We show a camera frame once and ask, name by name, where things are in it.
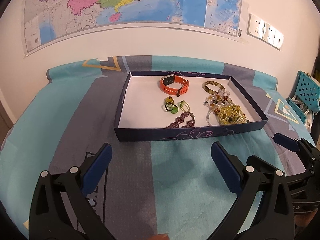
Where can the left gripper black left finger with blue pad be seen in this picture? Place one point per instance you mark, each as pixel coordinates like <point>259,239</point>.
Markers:
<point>48,217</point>

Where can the orange smart watch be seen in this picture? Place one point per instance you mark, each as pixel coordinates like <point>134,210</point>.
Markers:
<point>174,85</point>

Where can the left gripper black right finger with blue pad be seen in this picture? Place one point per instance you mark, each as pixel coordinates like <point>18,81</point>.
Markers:
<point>274,218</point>

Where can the teal grey patterned bedsheet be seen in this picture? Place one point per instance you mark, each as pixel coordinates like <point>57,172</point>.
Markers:
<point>166,186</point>

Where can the white wall socket panel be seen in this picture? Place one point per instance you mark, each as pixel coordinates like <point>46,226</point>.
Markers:
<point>255,26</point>

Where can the teal perforated plastic chair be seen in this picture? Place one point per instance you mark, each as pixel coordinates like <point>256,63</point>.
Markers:
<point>305,101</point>

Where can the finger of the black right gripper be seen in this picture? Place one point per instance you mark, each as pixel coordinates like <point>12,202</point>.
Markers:
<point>291,144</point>

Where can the colourful wall map poster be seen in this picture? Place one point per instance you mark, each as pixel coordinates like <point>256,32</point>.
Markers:
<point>48,21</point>

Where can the person right hand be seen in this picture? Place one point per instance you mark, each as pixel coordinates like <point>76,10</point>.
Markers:
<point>162,236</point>

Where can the dark blue shallow box tray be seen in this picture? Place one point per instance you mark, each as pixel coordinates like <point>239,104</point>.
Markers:
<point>214,105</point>

